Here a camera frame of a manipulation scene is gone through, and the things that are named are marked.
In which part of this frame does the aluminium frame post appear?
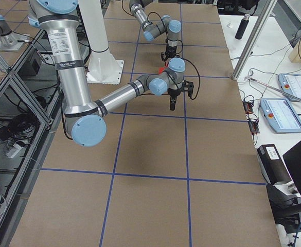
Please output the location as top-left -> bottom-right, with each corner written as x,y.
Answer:
231,0 -> 277,81

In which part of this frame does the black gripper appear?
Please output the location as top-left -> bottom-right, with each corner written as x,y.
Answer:
161,45 -> 179,62
168,80 -> 194,110

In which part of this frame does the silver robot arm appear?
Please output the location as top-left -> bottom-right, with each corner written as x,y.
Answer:
29,1 -> 194,147
129,0 -> 181,62

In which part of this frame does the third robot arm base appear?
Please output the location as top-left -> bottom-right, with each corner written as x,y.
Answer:
0,14 -> 24,52

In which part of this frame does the teach pendant far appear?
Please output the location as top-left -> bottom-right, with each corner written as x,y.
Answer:
278,74 -> 301,99

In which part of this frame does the red wooden block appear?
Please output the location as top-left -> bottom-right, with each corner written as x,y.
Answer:
158,67 -> 165,74

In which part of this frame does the black box with label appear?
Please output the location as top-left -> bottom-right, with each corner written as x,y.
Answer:
257,144 -> 292,185

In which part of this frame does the teach pendant near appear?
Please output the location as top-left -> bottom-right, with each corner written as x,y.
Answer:
260,98 -> 301,133

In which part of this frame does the teach pendant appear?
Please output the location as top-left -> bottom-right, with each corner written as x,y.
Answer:
278,74 -> 301,99
260,98 -> 301,133

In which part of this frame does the black water bottle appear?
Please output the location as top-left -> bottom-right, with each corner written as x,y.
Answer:
235,14 -> 250,40

